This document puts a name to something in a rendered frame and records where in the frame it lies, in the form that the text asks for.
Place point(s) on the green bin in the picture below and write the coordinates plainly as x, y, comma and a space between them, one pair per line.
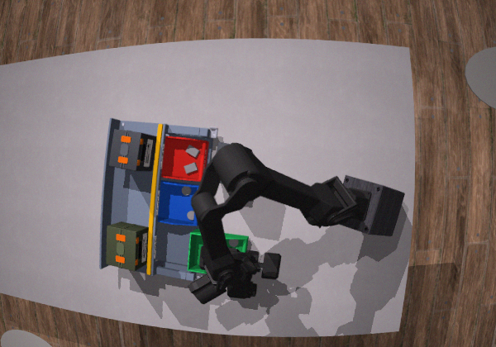
196, 242

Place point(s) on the blue open bin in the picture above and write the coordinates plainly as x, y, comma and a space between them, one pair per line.
174, 206

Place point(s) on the olive green case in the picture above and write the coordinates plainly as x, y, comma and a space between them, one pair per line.
127, 245

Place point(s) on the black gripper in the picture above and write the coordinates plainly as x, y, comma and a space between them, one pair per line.
270, 268

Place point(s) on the red open bin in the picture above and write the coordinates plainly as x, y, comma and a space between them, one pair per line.
175, 158

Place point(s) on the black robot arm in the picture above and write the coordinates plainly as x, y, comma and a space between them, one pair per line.
245, 178

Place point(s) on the yellow flat bar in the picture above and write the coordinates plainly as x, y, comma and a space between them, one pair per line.
152, 198

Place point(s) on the grey metal bin shelf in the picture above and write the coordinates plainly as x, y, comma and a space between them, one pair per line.
126, 197

